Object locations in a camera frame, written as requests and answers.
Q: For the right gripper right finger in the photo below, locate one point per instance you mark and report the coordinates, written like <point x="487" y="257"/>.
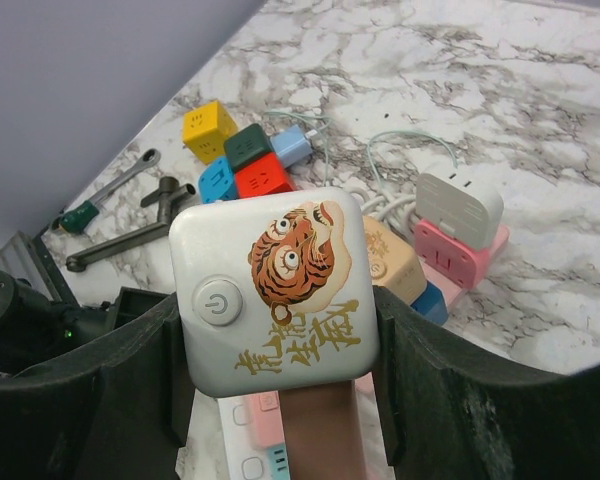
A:
<point x="450" y="409"/>

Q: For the white power strip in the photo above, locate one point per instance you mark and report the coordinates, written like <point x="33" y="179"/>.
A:
<point x="240" y="440"/>

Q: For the beige cube adapter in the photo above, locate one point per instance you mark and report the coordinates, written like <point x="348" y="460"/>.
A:
<point x="393" y="263"/>

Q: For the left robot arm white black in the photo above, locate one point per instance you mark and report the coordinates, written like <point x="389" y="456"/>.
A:
<point x="34" y="329"/>

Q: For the dark metal t-handle key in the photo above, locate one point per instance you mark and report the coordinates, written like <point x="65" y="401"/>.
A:
<point x="170" y="196"/>

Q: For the dark green cube socket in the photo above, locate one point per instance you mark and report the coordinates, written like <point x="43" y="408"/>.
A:
<point x="247" y="146"/>

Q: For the pink cube socket adapter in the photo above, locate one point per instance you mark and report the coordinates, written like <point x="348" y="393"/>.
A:
<point x="310" y="433"/>

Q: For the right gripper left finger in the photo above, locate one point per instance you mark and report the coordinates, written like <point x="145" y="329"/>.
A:
<point x="117" y="407"/>

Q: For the white tiger cube adapter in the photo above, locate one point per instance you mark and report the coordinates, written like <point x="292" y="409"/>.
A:
<point x="274" y="292"/>

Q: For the ratchet wrench green handle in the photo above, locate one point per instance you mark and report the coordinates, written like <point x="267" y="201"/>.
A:
<point x="76" y="220"/>

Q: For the pink flat adapter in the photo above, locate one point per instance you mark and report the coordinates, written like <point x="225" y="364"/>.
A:
<point x="453" y="267"/>

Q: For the dark blue cube socket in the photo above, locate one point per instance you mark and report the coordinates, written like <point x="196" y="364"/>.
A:
<point x="431" y="305"/>

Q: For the light blue usb charger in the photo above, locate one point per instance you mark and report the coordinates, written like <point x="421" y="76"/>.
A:
<point x="291" y="146"/>

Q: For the yellow cube socket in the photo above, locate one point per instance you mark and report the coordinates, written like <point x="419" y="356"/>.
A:
<point x="205" y="129"/>

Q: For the red cube socket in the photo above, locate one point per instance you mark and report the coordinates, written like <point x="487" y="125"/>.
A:
<point x="265" y="176"/>

